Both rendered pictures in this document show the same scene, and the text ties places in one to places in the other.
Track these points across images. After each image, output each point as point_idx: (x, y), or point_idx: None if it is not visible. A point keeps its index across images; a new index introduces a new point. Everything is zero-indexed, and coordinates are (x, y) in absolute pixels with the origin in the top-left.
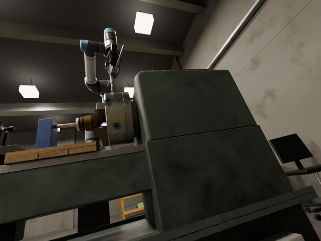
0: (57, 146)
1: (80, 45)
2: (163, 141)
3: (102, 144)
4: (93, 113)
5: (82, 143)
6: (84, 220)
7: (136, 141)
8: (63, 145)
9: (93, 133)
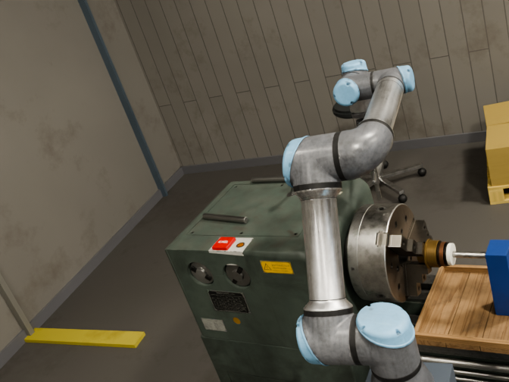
0: (482, 265)
1: (414, 83)
2: None
3: (420, 288)
4: (429, 234)
5: (454, 264)
6: None
7: (350, 302)
8: (475, 265)
9: (431, 269)
